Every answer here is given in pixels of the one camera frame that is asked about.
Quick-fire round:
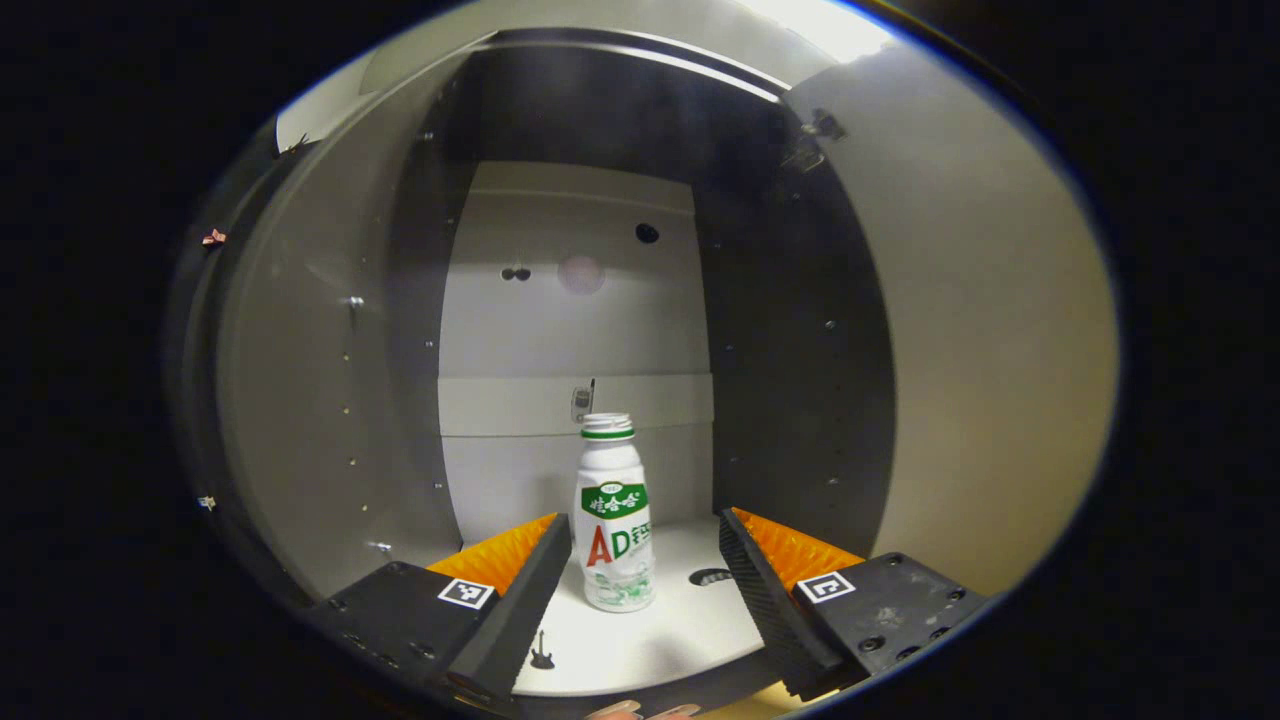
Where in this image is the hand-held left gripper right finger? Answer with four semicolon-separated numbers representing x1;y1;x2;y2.
717;506;993;702

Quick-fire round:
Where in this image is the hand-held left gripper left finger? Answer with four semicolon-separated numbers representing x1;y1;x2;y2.
318;512;575;707

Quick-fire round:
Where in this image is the white bottle green label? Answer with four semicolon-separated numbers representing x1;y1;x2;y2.
572;411;658;614

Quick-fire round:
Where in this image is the dark grey cabinet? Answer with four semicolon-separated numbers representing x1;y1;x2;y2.
190;25;901;701

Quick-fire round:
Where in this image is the metal cabinet door hinge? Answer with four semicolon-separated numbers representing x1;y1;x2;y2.
798;107;848;168

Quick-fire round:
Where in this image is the black backdrop cloth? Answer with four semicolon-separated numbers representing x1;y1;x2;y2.
165;115;301;601

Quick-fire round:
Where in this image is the ceiling light panel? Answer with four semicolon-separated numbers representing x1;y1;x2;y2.
740;0;893;63

